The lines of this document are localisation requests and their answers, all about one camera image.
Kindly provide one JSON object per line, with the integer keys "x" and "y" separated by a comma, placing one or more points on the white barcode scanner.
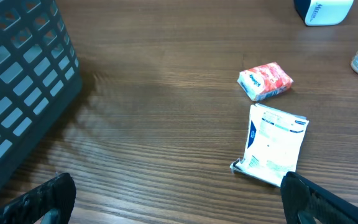
{"x": 322, "y": 12}

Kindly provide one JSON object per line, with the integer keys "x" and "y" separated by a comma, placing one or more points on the dark mesh shopping basket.
{"x": 39, "y": 77}

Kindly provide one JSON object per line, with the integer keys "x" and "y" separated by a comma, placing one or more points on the red Kleenex tissue pack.
{"x": 264, "y": 81}

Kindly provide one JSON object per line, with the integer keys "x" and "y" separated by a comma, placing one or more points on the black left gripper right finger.
{"x": 307, "y": 202}

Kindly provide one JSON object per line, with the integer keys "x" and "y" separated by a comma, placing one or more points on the white small packet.
{"x": 273, "y": 144}

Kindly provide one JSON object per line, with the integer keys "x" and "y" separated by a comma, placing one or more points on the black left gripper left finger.
{"x": 52, "y": 202}

